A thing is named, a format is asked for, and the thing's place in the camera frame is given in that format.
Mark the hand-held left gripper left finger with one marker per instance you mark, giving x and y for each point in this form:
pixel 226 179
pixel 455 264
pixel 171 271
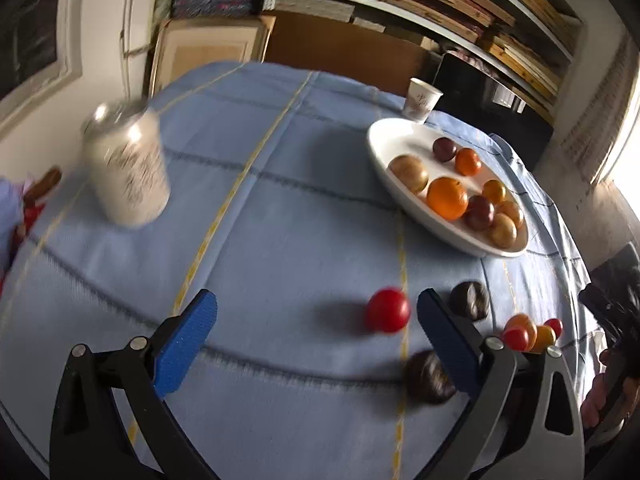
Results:
pixel 185 345

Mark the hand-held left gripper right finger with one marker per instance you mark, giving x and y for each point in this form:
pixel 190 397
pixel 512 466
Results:
pixel 447 345

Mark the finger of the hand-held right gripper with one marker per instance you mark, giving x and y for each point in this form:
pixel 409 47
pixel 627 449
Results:
pixel 597 302

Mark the dark purple passion fruit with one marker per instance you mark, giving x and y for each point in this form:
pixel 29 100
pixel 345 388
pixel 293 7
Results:
pixel 470 300
pixel 429 376

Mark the red cherry tomato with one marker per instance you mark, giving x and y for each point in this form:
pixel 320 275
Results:
pixel 516 340
pixel 553 327
pixel 387 310

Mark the orange passion fruit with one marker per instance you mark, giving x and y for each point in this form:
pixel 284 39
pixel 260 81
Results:
pixel 544 339
pixel 494 191

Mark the tan passion fruit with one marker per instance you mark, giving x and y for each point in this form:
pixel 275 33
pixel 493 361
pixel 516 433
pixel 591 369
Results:
pixel 502 232
pixel 512 211
pixel 409 174

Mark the dark purple plum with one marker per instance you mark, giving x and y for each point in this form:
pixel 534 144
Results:
pixel 444 149
pixel 480 212

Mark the orange mandarin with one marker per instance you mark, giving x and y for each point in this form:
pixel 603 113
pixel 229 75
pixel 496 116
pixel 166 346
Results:
pixel 468 161
pixel 447 198

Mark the white oval plate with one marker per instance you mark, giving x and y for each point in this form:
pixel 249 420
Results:
pixel 395 140

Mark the person's right hand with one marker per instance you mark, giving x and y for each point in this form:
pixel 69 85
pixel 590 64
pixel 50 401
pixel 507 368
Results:
pixel 595 395

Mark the dark cloth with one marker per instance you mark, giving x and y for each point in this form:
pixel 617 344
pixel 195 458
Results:
pixel 620 270

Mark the bright window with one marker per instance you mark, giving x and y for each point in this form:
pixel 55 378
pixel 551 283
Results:
pixel 627 160

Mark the blue striped tablecloth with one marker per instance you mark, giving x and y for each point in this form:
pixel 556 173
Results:
pixel 300 240

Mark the white drink can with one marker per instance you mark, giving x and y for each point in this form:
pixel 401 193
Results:
pixel 127 165

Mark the bamboo blind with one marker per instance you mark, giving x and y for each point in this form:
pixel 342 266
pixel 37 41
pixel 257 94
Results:
pixel 590 110

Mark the light blue cloth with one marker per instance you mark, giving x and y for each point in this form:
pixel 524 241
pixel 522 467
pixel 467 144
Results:
pixel 7 225

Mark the black glossy panel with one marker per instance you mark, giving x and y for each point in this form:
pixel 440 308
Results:
pixel 480 90

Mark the white paper cup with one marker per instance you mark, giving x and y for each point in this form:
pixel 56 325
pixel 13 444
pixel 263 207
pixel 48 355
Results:
pixel 422 100

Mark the brown wooden board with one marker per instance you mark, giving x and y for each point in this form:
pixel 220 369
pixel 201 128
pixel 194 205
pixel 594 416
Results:
pixel 340 55

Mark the white thin strip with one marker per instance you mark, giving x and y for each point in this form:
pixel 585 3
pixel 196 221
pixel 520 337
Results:
pixel 131 20

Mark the stack of red and tan boxes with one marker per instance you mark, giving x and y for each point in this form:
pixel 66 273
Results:
pixel 450 5

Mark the white framed window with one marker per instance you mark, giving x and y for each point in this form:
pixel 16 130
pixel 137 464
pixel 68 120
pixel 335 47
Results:
pixel 35 25

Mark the light wooden picture frame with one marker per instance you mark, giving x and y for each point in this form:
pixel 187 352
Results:
pixel 210 50

